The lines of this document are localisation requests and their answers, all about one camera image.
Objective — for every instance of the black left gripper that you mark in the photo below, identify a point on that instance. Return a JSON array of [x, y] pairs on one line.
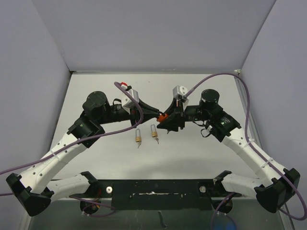
[[148, 113]]

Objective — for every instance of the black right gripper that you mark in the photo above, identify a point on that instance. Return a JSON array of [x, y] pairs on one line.
[[174, 118]]

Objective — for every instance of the orange black Opel padlock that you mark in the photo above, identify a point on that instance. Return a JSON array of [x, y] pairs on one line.
[[161, 118]]

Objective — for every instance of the brass long-shackle padlock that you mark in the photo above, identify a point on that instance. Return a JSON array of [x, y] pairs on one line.
[[138, 138], [153, 131]]

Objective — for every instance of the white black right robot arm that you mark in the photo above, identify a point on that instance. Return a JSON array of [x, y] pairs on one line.
[[274, 184]]

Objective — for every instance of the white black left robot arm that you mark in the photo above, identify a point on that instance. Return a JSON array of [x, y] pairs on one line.
[[35, 187]]

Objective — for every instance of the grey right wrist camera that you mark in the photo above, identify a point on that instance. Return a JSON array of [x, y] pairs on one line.
[[179, 93]]

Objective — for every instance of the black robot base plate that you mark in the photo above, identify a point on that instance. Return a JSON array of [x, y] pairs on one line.
[[154, 194]]

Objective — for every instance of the aluminium table edge rail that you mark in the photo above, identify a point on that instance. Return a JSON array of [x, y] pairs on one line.
[[252, 133]]

